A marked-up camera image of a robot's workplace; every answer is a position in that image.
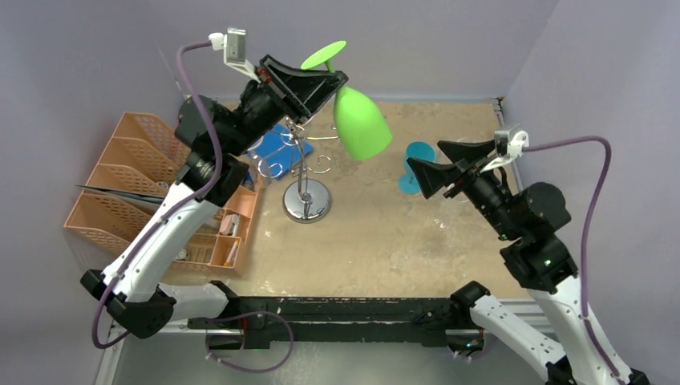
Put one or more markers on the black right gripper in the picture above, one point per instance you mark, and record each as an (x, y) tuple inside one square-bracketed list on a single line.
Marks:
[(459, 177)]

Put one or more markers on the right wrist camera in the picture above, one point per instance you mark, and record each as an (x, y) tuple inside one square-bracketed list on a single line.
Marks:
[(509, 142)]

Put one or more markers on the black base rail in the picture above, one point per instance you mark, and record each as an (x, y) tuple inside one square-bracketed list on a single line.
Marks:
[(429, 322)]

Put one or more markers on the orange plastic desk organizer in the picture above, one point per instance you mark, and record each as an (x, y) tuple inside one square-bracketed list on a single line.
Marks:
[(143, 156)]

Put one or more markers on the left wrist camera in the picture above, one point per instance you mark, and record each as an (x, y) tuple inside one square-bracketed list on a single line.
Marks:
[(232, 44)]

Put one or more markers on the clear wine glass near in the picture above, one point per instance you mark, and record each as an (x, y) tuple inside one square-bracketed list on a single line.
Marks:
[(443, 214)]

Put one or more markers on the green plastic wine glass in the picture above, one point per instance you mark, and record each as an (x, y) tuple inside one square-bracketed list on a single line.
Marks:
[(359, 123)]

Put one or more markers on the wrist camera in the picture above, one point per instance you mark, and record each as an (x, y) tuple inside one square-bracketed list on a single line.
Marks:
[(509, 142), (232, 44)]

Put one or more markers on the chrome wine glass rack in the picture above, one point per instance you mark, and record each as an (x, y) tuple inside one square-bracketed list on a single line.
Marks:
[(307, 199)]

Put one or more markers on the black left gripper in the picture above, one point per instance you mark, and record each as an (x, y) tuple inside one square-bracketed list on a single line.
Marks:
[(307, 90)]

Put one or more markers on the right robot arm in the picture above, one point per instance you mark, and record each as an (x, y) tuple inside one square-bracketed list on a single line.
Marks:
[(579, 352)]

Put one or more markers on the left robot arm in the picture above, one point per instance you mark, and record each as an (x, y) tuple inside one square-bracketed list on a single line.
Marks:
[(130, 288)]

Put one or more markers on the blue square mat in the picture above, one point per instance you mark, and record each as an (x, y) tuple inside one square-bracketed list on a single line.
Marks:
[(278, 151)]

